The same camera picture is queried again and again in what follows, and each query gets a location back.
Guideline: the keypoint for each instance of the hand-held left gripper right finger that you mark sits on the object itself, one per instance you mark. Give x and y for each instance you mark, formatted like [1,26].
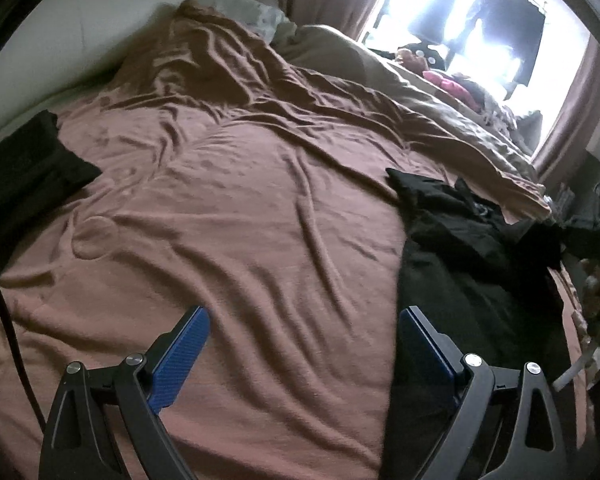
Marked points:
[422,355]

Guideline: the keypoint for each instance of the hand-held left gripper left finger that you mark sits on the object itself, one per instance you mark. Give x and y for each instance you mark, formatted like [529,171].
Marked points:
[180,355]

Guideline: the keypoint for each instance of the black garment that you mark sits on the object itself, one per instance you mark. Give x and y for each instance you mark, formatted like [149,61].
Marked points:
[455,260]

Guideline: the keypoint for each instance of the dark hanging clothes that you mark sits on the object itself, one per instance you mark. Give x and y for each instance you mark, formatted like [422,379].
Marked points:
[505,25]

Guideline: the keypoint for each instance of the brown blanket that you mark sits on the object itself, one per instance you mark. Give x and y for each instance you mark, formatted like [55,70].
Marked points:
[255,210]

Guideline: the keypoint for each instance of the folded black cloth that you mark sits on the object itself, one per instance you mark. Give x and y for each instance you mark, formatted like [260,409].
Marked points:
[25,175]

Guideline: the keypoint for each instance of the beige duvet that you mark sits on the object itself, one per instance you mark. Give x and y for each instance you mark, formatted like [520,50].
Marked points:
[430,110]

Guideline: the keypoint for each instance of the brown plush toy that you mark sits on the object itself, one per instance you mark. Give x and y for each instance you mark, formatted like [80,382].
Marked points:
[412,57]

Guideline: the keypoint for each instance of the white padded headboard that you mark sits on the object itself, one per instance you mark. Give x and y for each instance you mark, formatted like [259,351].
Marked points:
[80,35]

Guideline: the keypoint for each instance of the light grey pillow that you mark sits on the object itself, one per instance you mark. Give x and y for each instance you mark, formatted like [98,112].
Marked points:
[230,7]

